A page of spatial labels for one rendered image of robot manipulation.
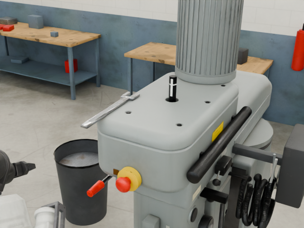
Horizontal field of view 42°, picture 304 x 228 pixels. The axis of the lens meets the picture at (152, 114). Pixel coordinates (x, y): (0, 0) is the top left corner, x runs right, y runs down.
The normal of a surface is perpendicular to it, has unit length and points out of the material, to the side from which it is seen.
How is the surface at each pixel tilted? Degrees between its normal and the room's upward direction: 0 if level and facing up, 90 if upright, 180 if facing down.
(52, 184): 0
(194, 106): 0
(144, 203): 90
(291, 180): 90
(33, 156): 0
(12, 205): 58
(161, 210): 90
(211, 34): 90
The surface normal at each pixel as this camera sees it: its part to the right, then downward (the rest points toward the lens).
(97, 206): 0.67, 0.37
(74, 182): -0.16, 0.46
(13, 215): 0.84, -0.40
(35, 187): 0.02, -0.91
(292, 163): -0.47, 0.36
